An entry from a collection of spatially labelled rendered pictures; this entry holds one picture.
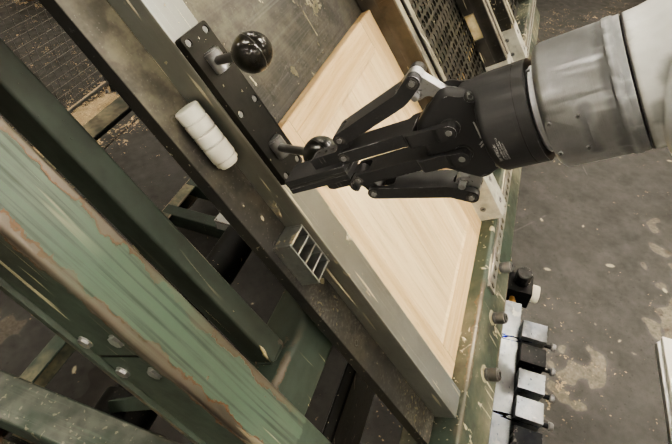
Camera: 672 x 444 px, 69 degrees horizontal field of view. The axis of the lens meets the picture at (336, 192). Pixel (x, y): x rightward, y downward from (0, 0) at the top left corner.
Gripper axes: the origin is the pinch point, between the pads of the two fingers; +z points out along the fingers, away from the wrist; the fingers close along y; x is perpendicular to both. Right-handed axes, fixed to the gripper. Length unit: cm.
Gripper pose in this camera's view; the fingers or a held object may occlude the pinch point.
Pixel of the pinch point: (321, 171)
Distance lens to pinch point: 46.4
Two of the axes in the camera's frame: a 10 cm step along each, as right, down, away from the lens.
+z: -7.9, 2.0, 5.7
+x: 3.3, -6.5, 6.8
